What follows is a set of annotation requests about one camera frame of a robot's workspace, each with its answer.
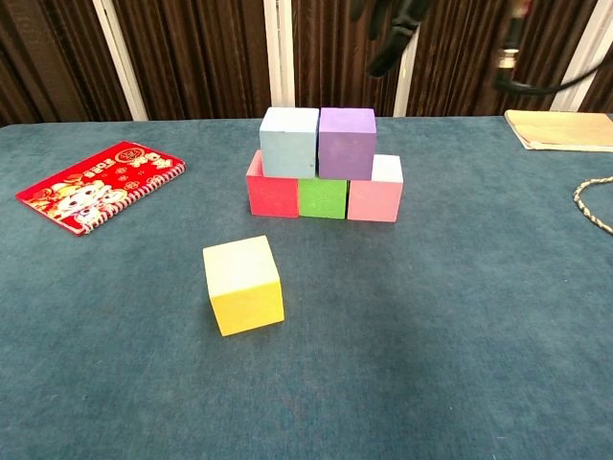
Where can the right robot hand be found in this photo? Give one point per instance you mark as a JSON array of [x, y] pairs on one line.
[[395, 36]]

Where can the purple block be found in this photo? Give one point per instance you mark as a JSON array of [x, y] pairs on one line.
[[346, 148]]

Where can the light blue block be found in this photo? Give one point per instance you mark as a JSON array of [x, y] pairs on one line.
[[288, 146]]

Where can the pink foam cube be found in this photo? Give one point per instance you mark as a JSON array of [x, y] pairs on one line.
[[374, 201]]

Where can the pink block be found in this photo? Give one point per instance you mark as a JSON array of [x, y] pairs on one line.
[[273, 196]]

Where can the yellow block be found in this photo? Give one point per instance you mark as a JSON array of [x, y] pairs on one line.
[[244, 297]]

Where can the green foam cube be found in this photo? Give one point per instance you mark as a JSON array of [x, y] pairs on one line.
[[322, 199]]

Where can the brown kraft paper notepad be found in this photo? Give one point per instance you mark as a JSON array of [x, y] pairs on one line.
[[565, 129]]

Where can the dark brown pleated curtain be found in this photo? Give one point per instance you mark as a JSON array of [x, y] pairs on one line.
[[201, 57]]

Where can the red spiral cartoon notebook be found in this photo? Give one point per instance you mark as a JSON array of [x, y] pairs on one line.
[[96, 187]]

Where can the teal felt table cover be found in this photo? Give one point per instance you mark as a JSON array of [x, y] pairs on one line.
[[335, 383]]

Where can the white partition frame post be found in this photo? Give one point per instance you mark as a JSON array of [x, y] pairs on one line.
[[407, 76], [120, 62], [579, 57], [278, 57]]

